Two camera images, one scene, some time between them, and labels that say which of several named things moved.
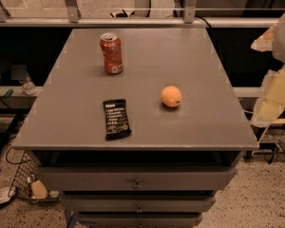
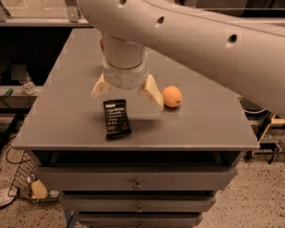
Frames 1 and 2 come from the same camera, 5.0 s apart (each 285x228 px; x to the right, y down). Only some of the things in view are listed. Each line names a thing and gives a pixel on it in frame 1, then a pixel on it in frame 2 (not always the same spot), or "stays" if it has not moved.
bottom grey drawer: x=140 y=219 stays
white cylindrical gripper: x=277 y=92 → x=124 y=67
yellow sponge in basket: x=39 y=191 stays
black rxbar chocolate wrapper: x=116 y=119 stays
